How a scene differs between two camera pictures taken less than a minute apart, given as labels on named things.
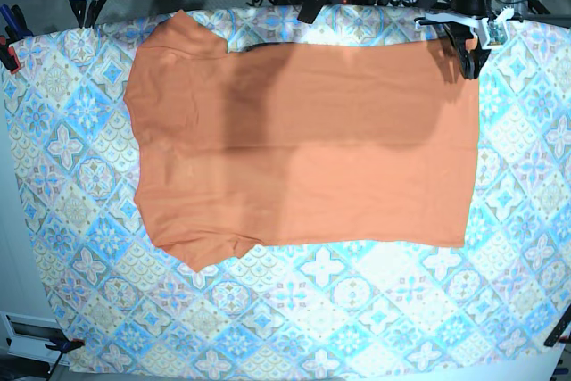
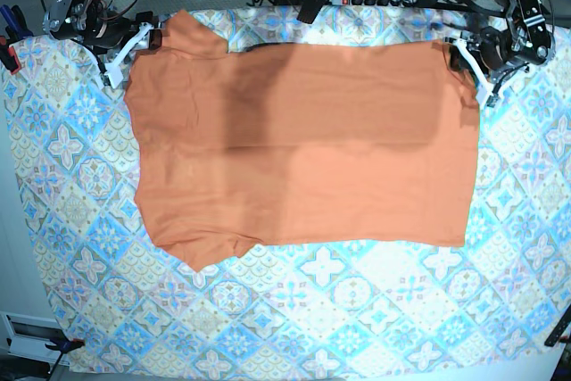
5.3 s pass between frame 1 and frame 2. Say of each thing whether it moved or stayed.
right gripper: moved
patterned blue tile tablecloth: stayed
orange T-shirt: stayed
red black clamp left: stayed
